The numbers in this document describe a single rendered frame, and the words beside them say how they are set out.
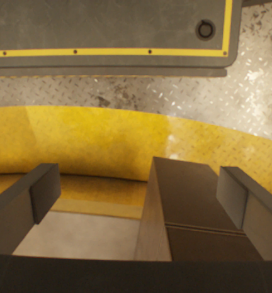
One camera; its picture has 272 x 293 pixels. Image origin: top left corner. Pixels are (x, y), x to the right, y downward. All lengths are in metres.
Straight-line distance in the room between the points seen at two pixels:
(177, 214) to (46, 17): 0.46
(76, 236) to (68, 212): 0.08
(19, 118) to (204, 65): 0.71
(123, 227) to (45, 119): 0.51
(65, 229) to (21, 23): 0.52
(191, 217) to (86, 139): 0.63
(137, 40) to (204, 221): 0.37
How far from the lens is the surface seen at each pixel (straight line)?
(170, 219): 0.28
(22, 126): 0.94
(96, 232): 0.63
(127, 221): 0.60
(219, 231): 0.29
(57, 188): 0.17
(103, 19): 0.51
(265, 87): 0.93
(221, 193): 0.17
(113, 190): 0.78
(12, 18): 0.58
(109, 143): 0.84
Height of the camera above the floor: 0.80
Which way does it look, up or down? 75 degrees down
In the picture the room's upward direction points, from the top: 175 degrees counter-clockwise
